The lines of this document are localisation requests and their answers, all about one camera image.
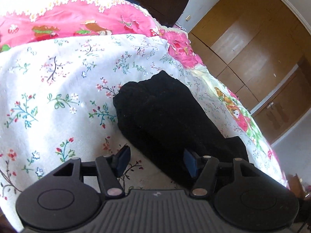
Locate brown wooden door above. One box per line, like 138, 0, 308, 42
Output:
253, 61, 310, 144

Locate floral white pink bedsheet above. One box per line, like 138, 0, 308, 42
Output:
1, 0, 287, 231

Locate brown wooden wardrobe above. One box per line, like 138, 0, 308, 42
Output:
188, 0, 311, 112

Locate black pants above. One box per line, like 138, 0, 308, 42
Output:
113, 71, 248, 189

